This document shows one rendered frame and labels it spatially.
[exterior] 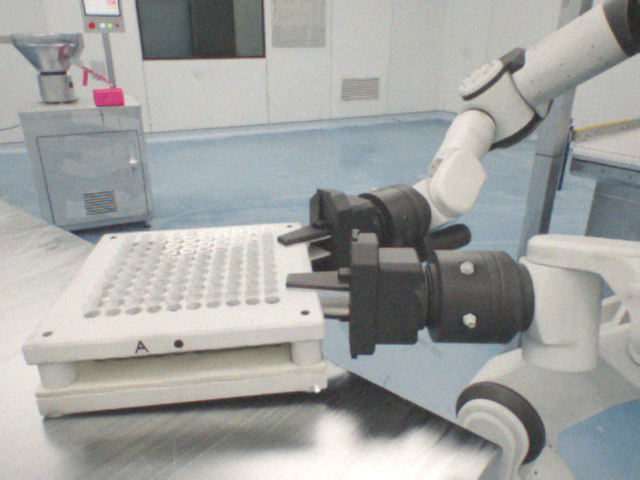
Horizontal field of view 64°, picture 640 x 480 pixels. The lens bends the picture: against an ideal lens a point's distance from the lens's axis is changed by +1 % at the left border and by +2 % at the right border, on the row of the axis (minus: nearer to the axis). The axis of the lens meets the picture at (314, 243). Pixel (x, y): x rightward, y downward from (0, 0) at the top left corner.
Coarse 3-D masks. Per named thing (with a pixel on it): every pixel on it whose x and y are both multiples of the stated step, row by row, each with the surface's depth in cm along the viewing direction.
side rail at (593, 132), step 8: (632, 120) 172; (592, 128) 159; (600, 128) 161; (608, 128) 164; (616, 128) 167; (624, 128) 170; (632, 128) 174; (576, 136) 155; (584, 136) 157; (592, 136) 160
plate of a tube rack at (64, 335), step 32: (288, 224) 64; (96, 256) 57; (288, 256) 55; (224, 288) 49; (64, 320) 44; (96, 320) 44; (128, 320) 44; (160, 320) 44; (192, 320) 44; (224, 320) 44; (256, 320) 43; (288, 320) 43; (320, 320) 43; (32, 352) 41; (64, 352) 41; (96, 352) 42; (128, 352) 42; (160, 352) 42
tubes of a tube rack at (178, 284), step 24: (144, 240) 58; (192, 240) 58; (216, 240) 58; (240, 240) 58; (168, 264) 52; (216, 264) 52; (240, 264) 52; (120, 288) 48; (144, 288) 48; (192, 288) 48; (216, 288) 47
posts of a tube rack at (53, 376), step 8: (296, 344) 44; (304, 344) 44; (312, 344) 44; (320, 344) 45; (296, 352) 45; (304, 352) 44; (312, 352) 44; (320, 352) 45; (296, 360) 45; (304, 360) 45; (312, 360) 45; (40, 368) 42; (48, 368) 42; (56, 368) 42; (64, 368) 43; (72, 368) 44; (40, 376) 43; (48, 376) 42; (56, 376) 43; (64, 376) 43; (72, 376) 44; (48, 384) 43; (56, 384) 43; (64, 384) 43
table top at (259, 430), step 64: (0, 256) 75; (64, 256) 75; (0, 320) 58; (0, 384) 48; (0, 448) 41; (64, 448) 41; (128, 448) 41; (192, 448) 40; (256, 448) 40; (320, 448) 40; (384, 448) 40; (448, 448) 40
